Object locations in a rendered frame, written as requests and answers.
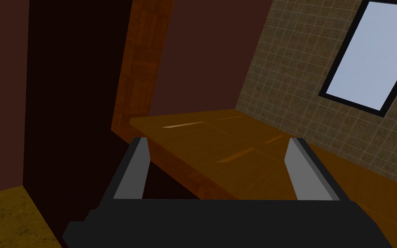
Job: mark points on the black framed window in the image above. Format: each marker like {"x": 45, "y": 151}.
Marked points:
{"x": 370, "y": 55}

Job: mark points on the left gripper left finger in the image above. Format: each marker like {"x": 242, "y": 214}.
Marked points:
{"x": 132, "y": 172}

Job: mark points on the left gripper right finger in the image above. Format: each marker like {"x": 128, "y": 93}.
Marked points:
{"x": 308, "y": 172}

